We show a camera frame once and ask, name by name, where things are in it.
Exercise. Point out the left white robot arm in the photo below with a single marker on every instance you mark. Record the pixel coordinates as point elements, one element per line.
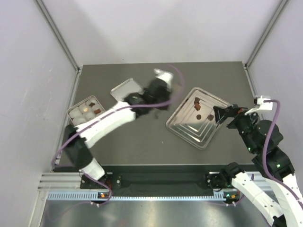
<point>79,139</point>

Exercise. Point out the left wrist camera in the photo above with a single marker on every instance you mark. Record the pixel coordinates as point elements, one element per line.
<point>164,75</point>

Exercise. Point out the brown layered square chocolate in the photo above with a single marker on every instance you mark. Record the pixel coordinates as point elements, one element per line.
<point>210,117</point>

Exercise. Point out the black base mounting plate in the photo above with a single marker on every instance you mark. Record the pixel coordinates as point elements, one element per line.
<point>140,182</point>

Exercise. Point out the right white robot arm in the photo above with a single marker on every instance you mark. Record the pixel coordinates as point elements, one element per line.
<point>261,138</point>

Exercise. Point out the aluminium cable duct rail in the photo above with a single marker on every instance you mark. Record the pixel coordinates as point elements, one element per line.
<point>101,196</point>

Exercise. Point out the metal tongs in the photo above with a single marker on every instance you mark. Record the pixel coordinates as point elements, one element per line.
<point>176,92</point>

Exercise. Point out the pink tin box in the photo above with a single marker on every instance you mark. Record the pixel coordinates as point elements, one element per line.
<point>76,114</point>

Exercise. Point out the aluminium frame post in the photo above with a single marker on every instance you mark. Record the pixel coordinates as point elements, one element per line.
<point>282,4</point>
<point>57,34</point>

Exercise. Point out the round dark chocolate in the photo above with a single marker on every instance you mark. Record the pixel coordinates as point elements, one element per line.
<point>198,116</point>

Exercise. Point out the right aluminium frame post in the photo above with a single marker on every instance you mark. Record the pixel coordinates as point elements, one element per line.
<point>282,4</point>

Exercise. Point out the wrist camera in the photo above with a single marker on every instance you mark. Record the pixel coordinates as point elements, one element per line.
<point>164,75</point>
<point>261,104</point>

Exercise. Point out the silver tin lid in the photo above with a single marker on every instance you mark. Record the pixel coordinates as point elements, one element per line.
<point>125,88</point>

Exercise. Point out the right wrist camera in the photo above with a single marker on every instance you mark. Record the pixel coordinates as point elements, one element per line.
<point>261,104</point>

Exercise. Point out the dark heart chocolate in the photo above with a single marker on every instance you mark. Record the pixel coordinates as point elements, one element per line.
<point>196,100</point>

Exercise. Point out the large steel tray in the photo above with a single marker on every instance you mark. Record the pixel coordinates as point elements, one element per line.
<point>184,123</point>

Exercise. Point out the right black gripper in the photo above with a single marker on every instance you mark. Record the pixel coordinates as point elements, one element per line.
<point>220,113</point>

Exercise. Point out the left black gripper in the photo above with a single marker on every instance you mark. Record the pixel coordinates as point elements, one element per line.
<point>167,95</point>

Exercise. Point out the left aluminium frame post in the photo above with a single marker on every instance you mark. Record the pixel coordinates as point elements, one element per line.
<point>57,34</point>

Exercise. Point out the brown cube chocolate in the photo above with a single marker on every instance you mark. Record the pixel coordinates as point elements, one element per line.
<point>197,107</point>

